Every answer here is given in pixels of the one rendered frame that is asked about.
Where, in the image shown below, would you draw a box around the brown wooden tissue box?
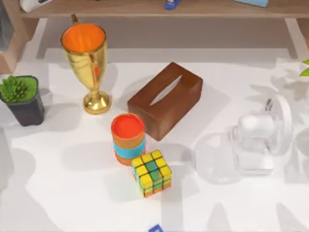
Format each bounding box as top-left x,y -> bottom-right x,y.
127,61 -> 203,142

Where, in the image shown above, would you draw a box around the orange and blue cup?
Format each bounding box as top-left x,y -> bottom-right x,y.
111,113 -> 147,167

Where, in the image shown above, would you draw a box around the yellow and green puzzle cube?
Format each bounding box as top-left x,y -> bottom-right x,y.
131,149 -> 173,198

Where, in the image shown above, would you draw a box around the gold trophy cup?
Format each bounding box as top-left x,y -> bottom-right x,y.
60,14 -> 112,115

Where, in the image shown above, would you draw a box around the wooden shelf unit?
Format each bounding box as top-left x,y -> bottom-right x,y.
0,0 -> 309,74

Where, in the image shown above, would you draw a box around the white desk fan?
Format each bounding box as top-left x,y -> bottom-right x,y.
231,94 -> 294,175

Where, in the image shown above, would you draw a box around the green plant in black pot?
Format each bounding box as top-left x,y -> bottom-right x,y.
0,75 -> 45,127

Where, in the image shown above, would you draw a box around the light blue book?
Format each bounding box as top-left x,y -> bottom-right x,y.
234,0 -> 269,8

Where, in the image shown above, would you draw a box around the green plant leaves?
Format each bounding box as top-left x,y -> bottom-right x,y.
298,59 -> 309,77

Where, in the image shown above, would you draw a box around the white box with dark print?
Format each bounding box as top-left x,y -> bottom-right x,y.
19,0 -> 54,12

